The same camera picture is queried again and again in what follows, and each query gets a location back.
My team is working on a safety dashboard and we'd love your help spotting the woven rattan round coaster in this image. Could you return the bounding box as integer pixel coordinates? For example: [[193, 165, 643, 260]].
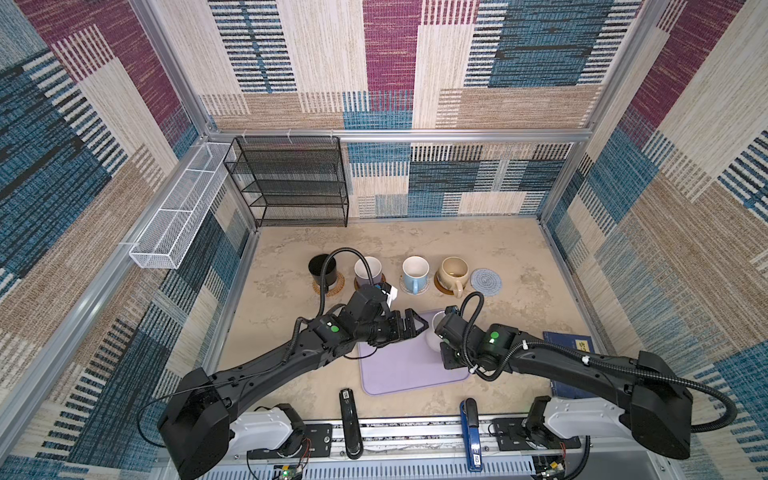
[[311, 273, 346, 296]]

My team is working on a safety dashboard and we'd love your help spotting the black mug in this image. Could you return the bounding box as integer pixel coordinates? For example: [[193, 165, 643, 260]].
[[308, 253, 338, 287]]

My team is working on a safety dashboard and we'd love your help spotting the dark blue booklet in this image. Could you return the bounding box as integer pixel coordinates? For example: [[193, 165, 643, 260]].
[[543, 331, 596, 399]]

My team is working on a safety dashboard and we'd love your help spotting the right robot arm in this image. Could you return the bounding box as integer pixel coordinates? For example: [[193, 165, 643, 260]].
[[434, 306, 738, 460]]

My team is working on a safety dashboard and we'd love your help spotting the black wire mesh shelf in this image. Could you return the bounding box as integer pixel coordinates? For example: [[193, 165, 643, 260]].
[[224, 136, 349, 228]]

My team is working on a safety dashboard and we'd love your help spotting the white mug blue handle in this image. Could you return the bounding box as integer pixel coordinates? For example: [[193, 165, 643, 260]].
[[402, 256, 430, 292]]

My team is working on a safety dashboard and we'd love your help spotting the black stapler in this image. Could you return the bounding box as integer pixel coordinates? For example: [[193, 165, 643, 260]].
[[339, 388, 364, 460]]

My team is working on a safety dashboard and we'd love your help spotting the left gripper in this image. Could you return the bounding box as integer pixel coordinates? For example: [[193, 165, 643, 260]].
[[354, 308, 428, 347]]

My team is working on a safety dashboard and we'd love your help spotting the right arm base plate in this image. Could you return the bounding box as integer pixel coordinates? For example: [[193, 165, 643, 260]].
[[488, 417, 582, 451]]

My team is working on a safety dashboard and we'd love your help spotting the grey-blue knitted round coaster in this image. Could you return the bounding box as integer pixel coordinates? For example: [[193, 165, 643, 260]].
[[470, 268, 503, 297]]

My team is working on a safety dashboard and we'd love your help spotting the beige mug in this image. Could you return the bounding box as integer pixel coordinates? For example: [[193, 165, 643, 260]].
[[437, 256, 469, 298]]

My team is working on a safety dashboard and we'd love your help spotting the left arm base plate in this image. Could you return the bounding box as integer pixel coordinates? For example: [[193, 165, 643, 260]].
[[247, 423, 333, 460]]

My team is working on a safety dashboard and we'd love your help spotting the white wire wall basket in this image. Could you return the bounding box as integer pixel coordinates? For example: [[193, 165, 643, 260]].
[[129, 143, 230, 270]]

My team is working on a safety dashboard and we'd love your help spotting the lilac plastic tray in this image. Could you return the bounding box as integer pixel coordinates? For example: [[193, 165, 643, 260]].
[[359, 310, 469, 396]]

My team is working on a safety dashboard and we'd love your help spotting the white mug purple outside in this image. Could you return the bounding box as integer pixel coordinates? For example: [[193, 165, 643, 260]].
[[354, 256, 383, 286]]

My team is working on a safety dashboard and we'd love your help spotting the blue stapler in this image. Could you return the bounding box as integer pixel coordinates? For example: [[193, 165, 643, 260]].
[[460, 398, 483, 473]]

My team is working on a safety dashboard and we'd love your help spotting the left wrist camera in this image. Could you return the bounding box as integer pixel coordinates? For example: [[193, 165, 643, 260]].
[[376, 281, 399, 309]]

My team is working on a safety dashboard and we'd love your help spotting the multicolour braided round coaster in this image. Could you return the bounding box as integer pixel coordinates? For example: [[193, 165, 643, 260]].
[[399, 275, 432, 296]]

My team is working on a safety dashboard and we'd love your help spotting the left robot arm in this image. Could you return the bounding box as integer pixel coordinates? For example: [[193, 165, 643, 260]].
[[157, 282, 429, 479]]

